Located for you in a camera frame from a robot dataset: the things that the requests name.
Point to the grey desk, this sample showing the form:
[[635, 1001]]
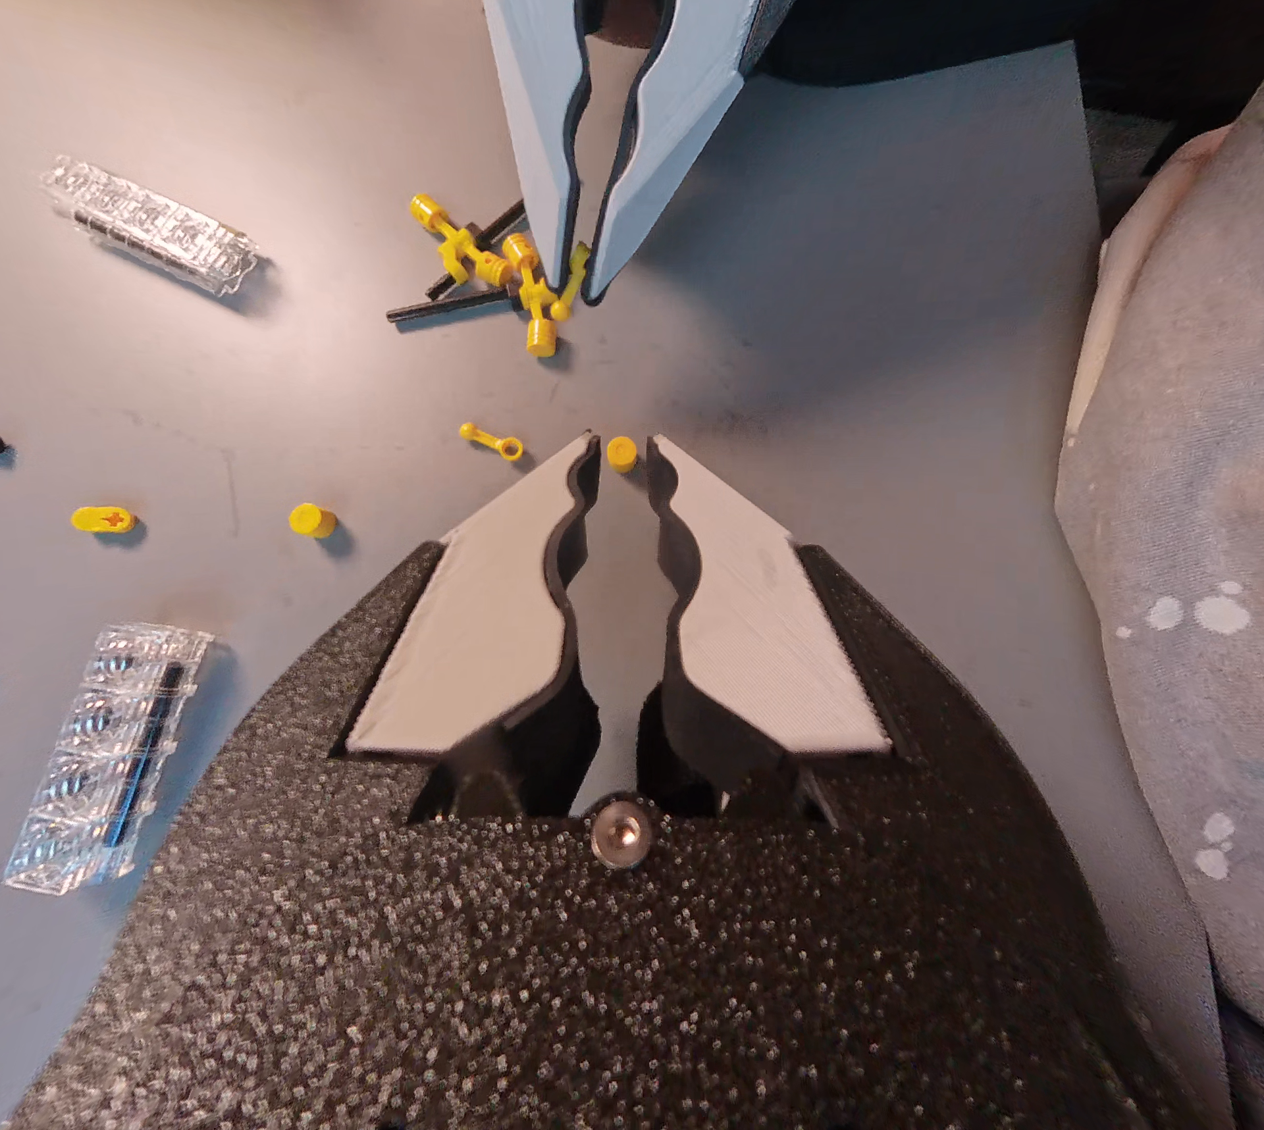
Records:
[[840, 311]]

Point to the yellow piston with cross mark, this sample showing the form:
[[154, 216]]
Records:
[[105, 519]]

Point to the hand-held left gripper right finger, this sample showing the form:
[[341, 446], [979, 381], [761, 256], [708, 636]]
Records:
[[771, 636]]

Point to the yellow piston crank assembly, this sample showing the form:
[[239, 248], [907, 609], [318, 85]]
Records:
[[542, 339], [456, 247]]

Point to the clear plastic building piece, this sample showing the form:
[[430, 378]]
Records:
[[148, 227], [89, 755]]

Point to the yellow connecting rod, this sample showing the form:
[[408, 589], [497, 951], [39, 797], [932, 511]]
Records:
[[576, 272], [489, 439]]

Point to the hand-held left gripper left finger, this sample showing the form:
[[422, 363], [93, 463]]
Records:
[[475, 636]]

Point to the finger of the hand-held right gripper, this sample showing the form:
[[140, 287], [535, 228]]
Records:
[[534, 15], [701, 15]]

